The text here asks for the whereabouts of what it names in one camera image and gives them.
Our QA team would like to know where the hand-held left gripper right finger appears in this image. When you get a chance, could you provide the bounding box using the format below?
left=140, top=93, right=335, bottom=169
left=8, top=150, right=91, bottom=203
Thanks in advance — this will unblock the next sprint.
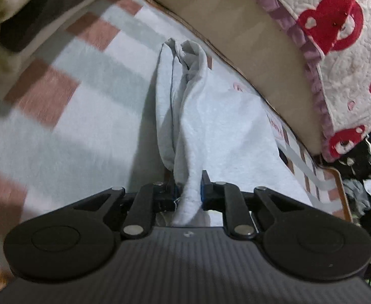
left=201, top=170, right=303, bottom=240

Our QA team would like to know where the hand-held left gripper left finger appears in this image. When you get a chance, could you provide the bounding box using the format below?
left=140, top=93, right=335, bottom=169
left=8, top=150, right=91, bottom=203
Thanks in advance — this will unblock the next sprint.
left=73, top=182, right=183, bottom=239

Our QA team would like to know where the light grey printed t-shirt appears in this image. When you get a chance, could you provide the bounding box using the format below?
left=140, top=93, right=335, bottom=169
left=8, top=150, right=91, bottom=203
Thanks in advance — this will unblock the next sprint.
left=155, top=38, right=314, bottom=227

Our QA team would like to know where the checkered mat with black dog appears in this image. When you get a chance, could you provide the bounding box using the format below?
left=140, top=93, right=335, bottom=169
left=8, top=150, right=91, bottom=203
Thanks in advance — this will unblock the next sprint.
left=0, top=0, right=352, bottom=292

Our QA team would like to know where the beige bed base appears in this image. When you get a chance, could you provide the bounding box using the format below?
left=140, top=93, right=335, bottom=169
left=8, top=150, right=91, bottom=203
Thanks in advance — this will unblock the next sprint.
left=135, top=0, right=335, bottom=157

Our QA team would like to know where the dark clutter pile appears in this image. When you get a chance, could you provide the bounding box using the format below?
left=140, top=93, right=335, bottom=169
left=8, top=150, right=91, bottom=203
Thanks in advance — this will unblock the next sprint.
left=319, top=122, right=371, bottom=292

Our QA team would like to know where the white quilt with red bears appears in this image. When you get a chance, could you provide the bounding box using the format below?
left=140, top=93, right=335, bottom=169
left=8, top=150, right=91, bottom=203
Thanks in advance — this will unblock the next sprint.
left=230, top=0, right=371, bottom=162

